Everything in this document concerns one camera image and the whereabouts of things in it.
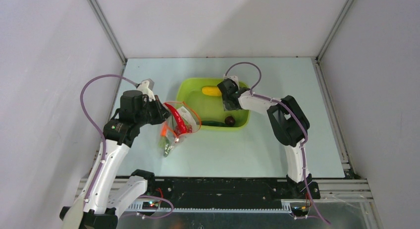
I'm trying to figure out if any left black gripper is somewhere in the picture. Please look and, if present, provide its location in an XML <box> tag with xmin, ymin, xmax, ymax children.
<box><xmin>135</xmin><ymin>95</ymin><xmax>172</xmax><ymax>126</ymax></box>

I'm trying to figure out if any orange carrot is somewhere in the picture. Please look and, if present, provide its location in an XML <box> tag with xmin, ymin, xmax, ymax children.
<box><xmin>160</xmin><ymin>122</ymin><xmax>168</xmax><ymax>137</ymax></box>

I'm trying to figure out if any long green cucumber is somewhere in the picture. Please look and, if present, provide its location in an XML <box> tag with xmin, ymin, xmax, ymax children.
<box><xmin>158</xmin><ymin>136</ymin><xmax>173</xmax><ymax>158</ymax></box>

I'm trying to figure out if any clear zip bag orange zipper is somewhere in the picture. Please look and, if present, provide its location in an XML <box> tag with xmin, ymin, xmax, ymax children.
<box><xmin>158</xmin><ymin>102</ymin><xmax>202</xmax><ymax>158</ymax></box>

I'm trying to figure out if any red chili pepper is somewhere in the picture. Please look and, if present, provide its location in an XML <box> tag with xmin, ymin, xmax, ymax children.
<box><xmin>164</xmin><ymin>103</ymin><xmax>186</xmax><ymax>132</ymax></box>

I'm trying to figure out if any red grape bunch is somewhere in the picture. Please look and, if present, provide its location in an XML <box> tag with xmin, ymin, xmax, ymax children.
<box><xmin>174</xmin><ymin>124</ymin><xmax>193</xmax><ymax>143</ymax></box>

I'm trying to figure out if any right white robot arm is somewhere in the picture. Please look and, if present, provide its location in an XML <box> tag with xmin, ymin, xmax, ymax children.
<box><xmin>217</xmin><ymin>77</ymin><xmax>310</xmax><ymax>198</ymax></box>

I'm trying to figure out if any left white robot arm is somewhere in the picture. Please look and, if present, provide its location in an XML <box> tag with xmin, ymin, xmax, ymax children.
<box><xmin>60</xmin><ymin>90</ymin><xmax>170</xmax><ymax>229</ymax></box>

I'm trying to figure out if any yellow corn cob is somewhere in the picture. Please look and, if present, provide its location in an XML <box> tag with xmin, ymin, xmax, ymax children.
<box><xmin>201</xmin><ymin>86</ymin><xmax>222</xmax><ymax>97</ymax></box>

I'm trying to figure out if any dark red small fruit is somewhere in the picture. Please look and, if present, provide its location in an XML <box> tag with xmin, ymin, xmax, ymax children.
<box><xmin>224</xmin><ymin>115</ymin><xmax>236</xmax><ymax>127</ymax></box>

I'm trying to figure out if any short dark green cucumber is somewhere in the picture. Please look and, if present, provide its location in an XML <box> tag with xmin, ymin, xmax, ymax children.
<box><xmin>201</xmin><ymin>120</ymin><xmax>229</xmax><ymax>127</ymax></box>

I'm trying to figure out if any lime green plastic basin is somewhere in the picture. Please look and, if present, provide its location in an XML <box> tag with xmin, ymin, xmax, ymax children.
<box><xmin>176</xmin><ymin>77</ymin><xmax>250</xmax><ymax>132</ymax></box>

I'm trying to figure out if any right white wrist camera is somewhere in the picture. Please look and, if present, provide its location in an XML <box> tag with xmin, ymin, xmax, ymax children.
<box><xmin>223</xmin><ymin>75</ymin><xmax>239</xmax><ymax>86</ymax></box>

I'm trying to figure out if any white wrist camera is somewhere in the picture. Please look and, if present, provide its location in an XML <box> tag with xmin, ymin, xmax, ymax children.
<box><xmin>136</xmin><ymin>78</ymin><xmax>156</xmax><ymax>103</ymax></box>
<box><xmin>223</xmin><ymin>75</ymin><xmax>239</xmax><ymax>86</ymax></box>

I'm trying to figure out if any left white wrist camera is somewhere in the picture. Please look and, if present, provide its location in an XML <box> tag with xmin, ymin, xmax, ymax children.
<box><xmin>136</xmin><ymin>78</ymin><xmax>156</xmax><ymax>103</ymax></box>

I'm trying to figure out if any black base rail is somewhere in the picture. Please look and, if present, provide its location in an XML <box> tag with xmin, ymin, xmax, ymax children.
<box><xmin>125</xmin><ymin>176</ymin><xmax>320</xmax><ymax>209</ymax></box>

